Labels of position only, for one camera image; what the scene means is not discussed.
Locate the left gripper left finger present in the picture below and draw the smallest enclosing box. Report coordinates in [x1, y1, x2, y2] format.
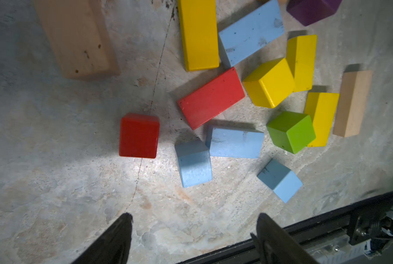
[73, 213, 133, 264]

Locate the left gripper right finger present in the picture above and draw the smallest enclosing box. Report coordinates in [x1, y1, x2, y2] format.
[250, 213, 317, 264]

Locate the blue cube bottom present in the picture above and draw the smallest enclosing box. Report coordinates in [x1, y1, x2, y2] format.
[257, 159, 303, 203]

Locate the blue cube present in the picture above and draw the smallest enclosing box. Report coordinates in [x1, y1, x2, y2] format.
[257, 159, 303, 203]
[174, 139, 212, 188]

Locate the blue long block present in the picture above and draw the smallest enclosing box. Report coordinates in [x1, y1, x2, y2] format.
[206, 125, 265, 158]
[218, 0, 284, 69]

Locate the green cube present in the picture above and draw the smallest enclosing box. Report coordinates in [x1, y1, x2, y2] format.
[267, 111, 316, 154]

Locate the red cube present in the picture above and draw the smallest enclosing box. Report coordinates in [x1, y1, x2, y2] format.
[119, 113, 160, 158]

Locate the yellow long block right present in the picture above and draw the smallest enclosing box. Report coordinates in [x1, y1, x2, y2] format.
[304, 92, 339, 147]

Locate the yellow long block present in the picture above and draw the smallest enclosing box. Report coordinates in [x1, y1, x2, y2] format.
[304, 92, 339, 147]
[178, 0, 220, 72]

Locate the red long block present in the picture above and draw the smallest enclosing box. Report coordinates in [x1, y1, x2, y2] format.
[177, 67, 245, 130]

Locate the yellow cube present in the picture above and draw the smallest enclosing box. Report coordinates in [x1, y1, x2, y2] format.
[243, 58, 295, 108]

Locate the wooden block right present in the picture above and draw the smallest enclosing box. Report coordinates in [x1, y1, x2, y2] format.
[333, 70, 373, 138]

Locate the wooden block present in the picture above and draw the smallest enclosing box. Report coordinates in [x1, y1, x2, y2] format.
[34, 0, 120, 80]
[333, 70, 373, 138]

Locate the yellow block small upright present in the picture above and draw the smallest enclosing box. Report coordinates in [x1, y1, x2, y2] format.
[286, 35, 317, 92]

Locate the wooden block left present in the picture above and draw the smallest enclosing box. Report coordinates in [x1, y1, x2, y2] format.
[34, 0, 120, 80]

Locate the purple cube right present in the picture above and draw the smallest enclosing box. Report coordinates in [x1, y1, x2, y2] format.
[286, 0, 342, 26]

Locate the yellow long block left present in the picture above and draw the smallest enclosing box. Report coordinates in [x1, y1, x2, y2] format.
[178, 0, 220, 72]

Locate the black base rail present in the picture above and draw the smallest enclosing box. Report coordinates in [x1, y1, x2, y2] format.
[186, 191, 393, 264]

